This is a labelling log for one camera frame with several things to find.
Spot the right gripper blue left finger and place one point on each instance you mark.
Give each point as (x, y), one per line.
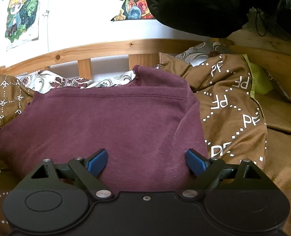
(93, 165)

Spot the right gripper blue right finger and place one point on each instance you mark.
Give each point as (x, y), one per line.
(199, 164)

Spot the maroon long sleeve shirt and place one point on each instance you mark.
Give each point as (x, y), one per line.
(146, 126)

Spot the white floral bed sheet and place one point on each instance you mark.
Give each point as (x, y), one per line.
(43, 80)

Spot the brown PF patterned blanket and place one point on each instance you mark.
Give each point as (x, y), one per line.
(236, 126)

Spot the lime green cloth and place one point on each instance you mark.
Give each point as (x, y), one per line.
(260, 81)

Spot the anime girl poster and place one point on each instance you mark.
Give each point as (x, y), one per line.
(21, 18)

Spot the black puffy jacket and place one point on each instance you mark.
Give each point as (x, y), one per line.
(220, 18)

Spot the wooden bed frame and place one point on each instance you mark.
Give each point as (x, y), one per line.
(271, 53)

